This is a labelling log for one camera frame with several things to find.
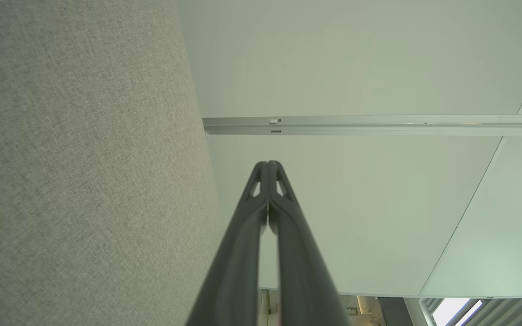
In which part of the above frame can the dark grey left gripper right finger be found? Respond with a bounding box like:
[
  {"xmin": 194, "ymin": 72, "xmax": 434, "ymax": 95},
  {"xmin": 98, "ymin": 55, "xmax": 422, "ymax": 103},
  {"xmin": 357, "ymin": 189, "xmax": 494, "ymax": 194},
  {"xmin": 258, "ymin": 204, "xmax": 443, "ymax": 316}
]
[{"xmin": 269, "ymin": 160, "xmax": 350, "ymax": 326}]

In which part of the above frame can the window with slatted blinds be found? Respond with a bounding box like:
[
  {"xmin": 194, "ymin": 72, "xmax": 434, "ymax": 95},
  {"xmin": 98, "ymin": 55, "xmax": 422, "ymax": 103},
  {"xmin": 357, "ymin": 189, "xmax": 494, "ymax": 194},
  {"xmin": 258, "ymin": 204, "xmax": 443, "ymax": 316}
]
[{"xmin": 420, "ymin": 297, "xmax": 522, "ymax": 326}]

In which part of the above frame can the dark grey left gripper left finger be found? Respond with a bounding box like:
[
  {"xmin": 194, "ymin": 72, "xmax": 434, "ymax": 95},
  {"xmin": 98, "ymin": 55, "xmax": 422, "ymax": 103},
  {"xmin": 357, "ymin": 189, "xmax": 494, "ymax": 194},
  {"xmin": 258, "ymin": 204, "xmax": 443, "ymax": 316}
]
[{"xmin": 186, "ymin": 160, "xmax": 270, "ymax": 326}]

